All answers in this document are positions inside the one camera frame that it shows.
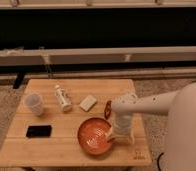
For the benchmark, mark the red chili pepper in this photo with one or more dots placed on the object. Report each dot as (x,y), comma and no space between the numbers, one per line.
(107,110)

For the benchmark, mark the orange ceramic bowl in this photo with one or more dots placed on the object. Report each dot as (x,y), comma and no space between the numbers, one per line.
(92,136)

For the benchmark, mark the white plastic bottle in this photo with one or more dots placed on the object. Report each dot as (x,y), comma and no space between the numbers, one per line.
(62,98)

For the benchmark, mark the white rectangular sponge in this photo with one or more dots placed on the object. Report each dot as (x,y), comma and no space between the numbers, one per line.
(88,103)

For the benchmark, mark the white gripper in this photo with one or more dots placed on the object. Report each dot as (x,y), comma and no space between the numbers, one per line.
(122,125)

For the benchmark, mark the black rectangular phone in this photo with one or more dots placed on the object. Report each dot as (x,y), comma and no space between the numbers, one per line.
(39,131)

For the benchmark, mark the clear plastic cup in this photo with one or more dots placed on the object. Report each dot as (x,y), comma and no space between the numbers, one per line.
(34,103)

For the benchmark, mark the wooden table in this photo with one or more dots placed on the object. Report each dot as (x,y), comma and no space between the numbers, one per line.
(61,148)

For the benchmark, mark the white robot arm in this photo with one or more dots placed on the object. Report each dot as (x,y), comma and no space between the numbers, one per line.
(179,106)

